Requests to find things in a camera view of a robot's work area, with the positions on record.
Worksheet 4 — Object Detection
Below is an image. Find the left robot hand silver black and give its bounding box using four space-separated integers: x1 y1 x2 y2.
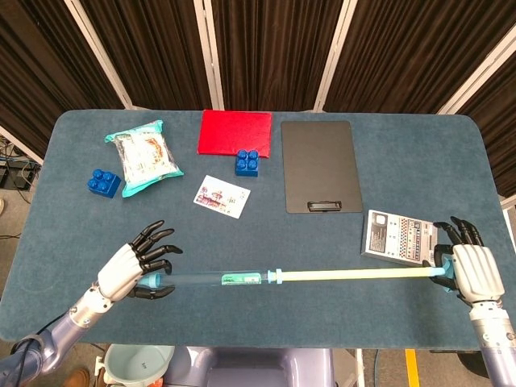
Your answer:
96 219 184 302

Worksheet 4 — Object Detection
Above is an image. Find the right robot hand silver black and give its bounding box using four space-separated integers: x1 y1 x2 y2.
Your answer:
427 216 507 304

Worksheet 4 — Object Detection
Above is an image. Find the yellow blue water pump toy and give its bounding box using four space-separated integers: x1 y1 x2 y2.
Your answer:
159 257 455 293

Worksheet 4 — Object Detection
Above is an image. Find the purple robot base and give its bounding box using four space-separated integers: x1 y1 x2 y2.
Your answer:
160 345 335 387

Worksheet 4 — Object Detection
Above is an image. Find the blue building block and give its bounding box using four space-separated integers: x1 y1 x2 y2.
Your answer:
86 169 122 198
235 149 260 177

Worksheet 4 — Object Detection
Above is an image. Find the grey product box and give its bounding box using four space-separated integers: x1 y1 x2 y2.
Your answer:
360 209 444 267

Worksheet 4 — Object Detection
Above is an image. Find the pale teal basin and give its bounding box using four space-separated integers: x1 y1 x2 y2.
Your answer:
103 343 175 387

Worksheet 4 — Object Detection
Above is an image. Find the teal snack bag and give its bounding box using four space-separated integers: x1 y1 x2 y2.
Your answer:
104 119 185 200

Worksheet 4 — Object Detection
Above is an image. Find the printed picture card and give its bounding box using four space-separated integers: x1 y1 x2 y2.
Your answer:
193 174 252 219

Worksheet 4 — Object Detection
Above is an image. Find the red flat box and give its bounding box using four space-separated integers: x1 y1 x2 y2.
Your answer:
197 109 273 158

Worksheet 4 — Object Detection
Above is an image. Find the black clipboard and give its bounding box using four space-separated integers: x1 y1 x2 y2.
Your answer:
281 120 364 214

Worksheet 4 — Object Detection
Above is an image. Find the brown curtain screen panel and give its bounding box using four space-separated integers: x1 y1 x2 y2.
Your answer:
197 0 347 112
66 0 221 110
0 0 132 162
318 0 516 116

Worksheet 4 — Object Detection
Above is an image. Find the floor cable bundle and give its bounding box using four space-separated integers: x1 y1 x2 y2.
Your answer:
0 136 41 190

